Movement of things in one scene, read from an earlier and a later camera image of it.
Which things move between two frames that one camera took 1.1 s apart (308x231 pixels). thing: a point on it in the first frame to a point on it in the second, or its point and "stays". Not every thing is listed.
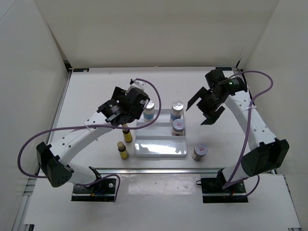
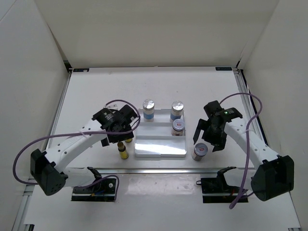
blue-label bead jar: x=177 y=112 stays
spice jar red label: x=178 y=127 stays
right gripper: x=203 y=94 to x=219 y=142
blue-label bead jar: x=149 y=112 stays
